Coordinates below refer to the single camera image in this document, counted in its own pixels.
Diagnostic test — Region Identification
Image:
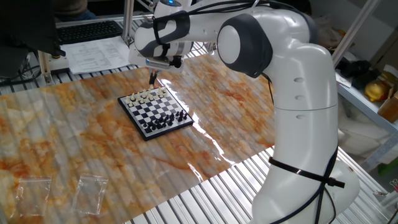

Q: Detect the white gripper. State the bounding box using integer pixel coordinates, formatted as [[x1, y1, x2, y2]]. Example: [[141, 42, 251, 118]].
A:
[[128, 42, 185, 86]]

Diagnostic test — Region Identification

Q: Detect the black white magnetic chessboard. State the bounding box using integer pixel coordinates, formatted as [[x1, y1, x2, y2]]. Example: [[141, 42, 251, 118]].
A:
[[117, 87, 195, 142]]

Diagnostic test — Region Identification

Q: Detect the silver blue-capped sensor bar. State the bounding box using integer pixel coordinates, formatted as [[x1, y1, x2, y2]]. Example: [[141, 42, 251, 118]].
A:
[[145, 58, 171, 69]]

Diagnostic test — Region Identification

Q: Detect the printed paper sheet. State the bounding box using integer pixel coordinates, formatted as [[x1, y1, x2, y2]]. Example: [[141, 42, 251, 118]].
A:
[[60, 35, 132, 75]]

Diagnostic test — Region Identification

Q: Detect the black computer keyboard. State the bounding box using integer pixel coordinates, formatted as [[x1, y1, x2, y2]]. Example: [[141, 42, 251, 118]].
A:
[[57, 20, 124, 46]]

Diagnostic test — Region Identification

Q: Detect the orange marble pattern mat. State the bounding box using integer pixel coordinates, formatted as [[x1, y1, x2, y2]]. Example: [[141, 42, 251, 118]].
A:
[[0, 52, 276, 224]]

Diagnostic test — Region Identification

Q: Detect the person in brown jacket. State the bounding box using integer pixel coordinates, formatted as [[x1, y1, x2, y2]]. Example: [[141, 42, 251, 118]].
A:
[[54, 0, 99, 22]]

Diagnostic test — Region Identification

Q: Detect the clear plastic zip bag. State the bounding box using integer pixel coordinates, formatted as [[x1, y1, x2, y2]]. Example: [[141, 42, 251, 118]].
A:
[[71, 173, 109, 216], [11, 175, 53, 218]]

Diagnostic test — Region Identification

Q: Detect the plastic covered cardboard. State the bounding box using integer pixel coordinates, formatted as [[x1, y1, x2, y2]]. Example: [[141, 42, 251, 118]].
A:
[[313, 15, 346, 49]]

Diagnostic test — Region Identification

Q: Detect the small white paper note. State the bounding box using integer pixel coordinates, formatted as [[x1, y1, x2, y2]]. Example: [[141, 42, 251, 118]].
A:
[[335, 72, 354, 90]]

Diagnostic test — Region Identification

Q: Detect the black cloth bundle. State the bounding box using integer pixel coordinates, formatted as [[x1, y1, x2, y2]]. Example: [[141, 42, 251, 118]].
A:
[[336, 58, 380, 90]]

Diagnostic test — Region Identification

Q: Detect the white plastic bag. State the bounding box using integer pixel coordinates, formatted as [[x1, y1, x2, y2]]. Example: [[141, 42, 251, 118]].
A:
[[337, 96, 392, 156]]

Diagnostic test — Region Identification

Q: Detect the yellow toy figure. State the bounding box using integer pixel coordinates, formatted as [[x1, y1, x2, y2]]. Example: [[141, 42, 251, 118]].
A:
[[364, 79, 388, 103]]

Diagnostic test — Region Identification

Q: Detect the brown cardboard box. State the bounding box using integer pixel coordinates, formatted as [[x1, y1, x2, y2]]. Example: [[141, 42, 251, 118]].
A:
[[377, 86, 398, 124]]

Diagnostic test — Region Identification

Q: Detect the green plastic object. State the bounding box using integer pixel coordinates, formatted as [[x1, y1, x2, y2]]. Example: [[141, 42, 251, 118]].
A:
[[377, 157, 398, 177]]

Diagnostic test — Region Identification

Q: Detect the black wrist strap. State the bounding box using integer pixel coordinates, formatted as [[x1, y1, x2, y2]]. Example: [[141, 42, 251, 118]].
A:
[[152, 14, 171, 58]]

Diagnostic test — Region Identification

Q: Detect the short aluminium extrusion post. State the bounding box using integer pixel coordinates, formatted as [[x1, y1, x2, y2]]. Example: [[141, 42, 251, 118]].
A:
[[37, 49, 55, 86]]

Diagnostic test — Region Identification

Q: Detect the black strap with clasp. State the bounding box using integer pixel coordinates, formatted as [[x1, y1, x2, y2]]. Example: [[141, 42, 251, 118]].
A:
[[268, 156, 346, 189]]

